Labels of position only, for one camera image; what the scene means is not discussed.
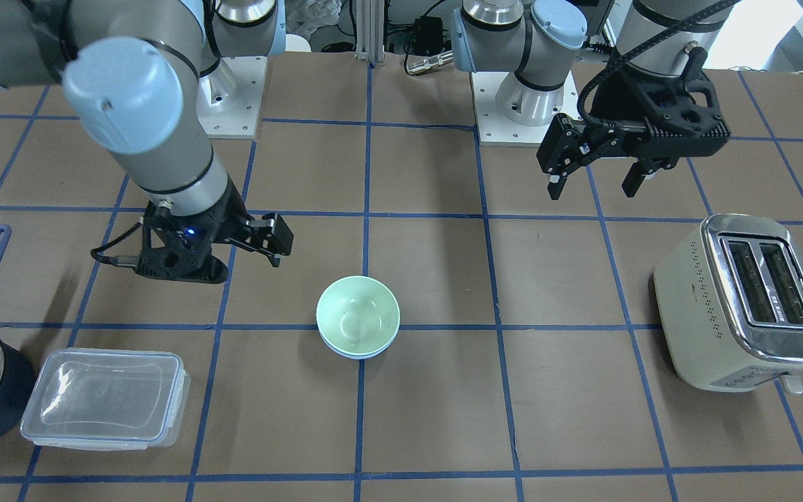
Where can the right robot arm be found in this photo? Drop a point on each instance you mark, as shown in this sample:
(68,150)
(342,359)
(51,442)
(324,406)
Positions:
(130,70)

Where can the green bowl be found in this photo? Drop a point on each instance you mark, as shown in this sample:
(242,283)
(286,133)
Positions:
(357,306)

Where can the blue bowl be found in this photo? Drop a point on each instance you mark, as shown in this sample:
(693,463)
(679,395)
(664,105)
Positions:
(360,349)

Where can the cream toaster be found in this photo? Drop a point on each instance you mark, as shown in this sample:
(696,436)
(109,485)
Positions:
(730,299)

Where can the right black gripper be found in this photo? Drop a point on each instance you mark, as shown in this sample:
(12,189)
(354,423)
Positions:
(228,215)

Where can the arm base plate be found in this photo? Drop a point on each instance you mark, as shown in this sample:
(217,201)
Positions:
(506,118)
(230,98)

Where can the clear plastic food container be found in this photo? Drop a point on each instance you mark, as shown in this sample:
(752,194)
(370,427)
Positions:
(107,400)

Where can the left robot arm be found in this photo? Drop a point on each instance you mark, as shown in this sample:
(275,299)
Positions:
(538,43)

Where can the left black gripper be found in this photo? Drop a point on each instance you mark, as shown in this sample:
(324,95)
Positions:
(616,97)

